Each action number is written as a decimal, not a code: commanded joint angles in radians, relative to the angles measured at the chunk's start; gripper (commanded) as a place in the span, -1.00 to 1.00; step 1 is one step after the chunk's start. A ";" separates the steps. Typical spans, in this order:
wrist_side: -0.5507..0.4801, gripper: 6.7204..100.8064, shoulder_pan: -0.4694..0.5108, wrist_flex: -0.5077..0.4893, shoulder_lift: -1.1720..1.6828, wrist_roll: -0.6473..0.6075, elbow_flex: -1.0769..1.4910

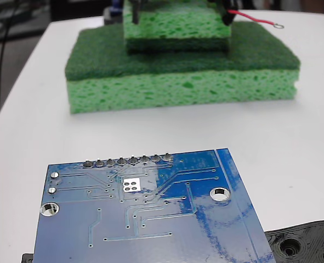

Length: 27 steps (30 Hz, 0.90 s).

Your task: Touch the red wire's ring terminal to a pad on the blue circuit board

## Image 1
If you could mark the small green sponge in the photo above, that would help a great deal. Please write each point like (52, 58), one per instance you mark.
(178, 27)

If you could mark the blue printed circuit board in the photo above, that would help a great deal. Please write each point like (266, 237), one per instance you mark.
(156, 233)

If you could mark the blue grey motor block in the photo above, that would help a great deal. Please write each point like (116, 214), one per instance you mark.
(113, 13)

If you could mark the large green sponge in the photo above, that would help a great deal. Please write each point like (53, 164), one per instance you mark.
(178, 87)

